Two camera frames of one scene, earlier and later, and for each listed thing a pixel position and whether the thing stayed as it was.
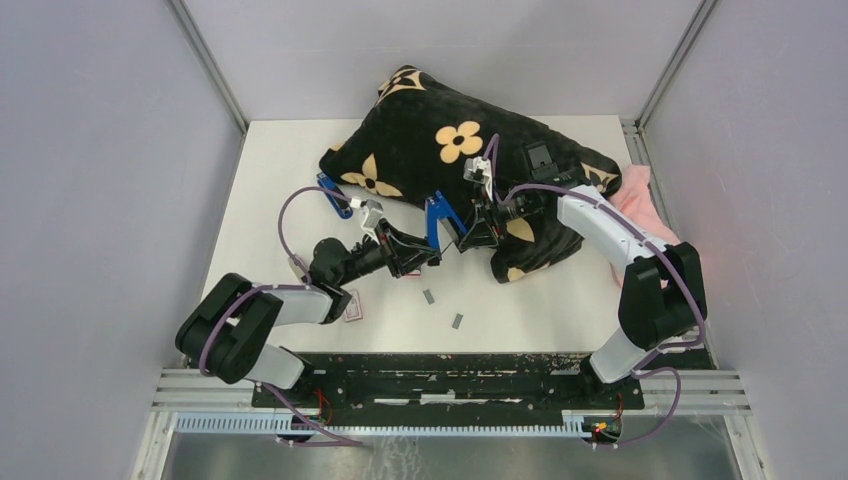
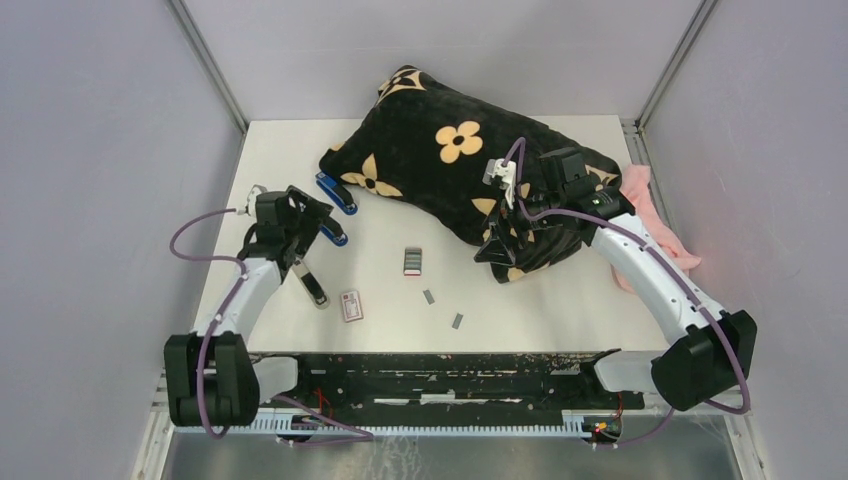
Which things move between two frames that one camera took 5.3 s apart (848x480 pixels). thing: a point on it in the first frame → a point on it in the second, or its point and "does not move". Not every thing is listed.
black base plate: (448, 385) does not move
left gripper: (385, 233) → (313, 214)
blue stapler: (443, 224) → (335, 233)
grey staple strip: (428, 296) does not move
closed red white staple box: (353, 310) does not move
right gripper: (482, 232) → (495, 250)
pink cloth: (637, 203) does not move
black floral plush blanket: (418, 144) does not move
